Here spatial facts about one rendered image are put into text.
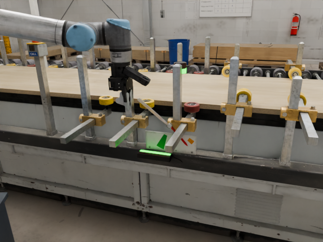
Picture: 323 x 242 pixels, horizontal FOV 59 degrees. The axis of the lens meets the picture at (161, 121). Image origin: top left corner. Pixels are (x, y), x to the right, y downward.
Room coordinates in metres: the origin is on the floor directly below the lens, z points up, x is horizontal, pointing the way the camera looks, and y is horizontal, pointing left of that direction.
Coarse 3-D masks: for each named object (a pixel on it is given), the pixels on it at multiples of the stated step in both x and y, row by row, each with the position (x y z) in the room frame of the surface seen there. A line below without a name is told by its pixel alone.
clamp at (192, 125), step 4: (168, 120) 1.29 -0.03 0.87; (172, 120) 1.27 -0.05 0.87; (176, 120) 1.27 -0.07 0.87; (180, 120) 1.27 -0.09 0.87; (184, 120) 1.27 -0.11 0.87; (188, 120) 1.26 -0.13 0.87; (196, 120) 1.27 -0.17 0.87; (176, 124) 1.26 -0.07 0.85; (188, 124) 1.24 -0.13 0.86; (192, 124) 1.24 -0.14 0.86; (196, 124) 1.27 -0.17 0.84; (176, 128) 1.26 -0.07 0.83; (188, 128) 1.24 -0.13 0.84; (192, 128) 1.24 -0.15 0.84; (196, 128) 1.28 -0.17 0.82
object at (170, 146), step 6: (192, 114) 1.37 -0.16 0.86; (180, 126) 1.21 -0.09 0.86; (186, 126) 1.24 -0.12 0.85; (174, 132) 1.15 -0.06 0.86; (180, 132) 1.15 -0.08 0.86; (174, 138) 1.08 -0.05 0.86; (180, 138) 1.13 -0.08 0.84; (168, 144) 1.03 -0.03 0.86; (174, 144) 1.04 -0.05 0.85; (168, 150) 1.01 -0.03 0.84
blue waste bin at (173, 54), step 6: (168, 42) 7.23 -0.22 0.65; (174, 42) 7.02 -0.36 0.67; (180, 42) 6.99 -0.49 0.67; (186, 42) 7.06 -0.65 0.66; (174, 48) 7.03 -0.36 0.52; (186, 48) 7.07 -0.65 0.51; (174, 54) 7.04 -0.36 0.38; (186, 54) 7.08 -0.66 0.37; (174, 60) 7.05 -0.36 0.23; (186, 60) 7.09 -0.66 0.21
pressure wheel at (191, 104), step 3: (189, 102) 1.43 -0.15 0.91; (192, 102) 1.43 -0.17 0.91; (195, 102) 1.43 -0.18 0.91; (186, 105) 1.38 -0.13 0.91; (189, 105) 1.38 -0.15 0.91; (192, 105) 1.39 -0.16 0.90; (195, 105) 1.38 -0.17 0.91; (198, 105) 1.38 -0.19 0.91; (186, 108) 1.38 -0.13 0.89; (189, 108) 1.37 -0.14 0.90; (192, 108) 1.36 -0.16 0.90; (195, 108) 1.37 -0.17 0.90; (198, 108) 1.38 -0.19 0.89; (186, 111) 1.38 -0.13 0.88; (189, 111) 1.37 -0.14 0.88; (192, 111) 1.36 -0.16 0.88; (195, 111) 1.37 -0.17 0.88
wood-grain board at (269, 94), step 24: (0, 72) 2.44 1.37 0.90; (24, 72) 2.42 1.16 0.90; (48, 72) 2.39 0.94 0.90; (72, 72) 2.37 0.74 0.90; (96, 72) 2.34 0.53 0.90; (144, 72) 2.30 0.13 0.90; (72, 96) 1.69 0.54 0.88; (96, 96) 1.63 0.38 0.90; (144, 96) 1.59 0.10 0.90; (168, 96) 1.58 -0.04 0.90; (192, 96) 1.57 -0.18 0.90; (216, 96) 1.56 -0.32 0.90; (264, 96) 1.54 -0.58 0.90; (312, 96) 1.52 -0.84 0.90
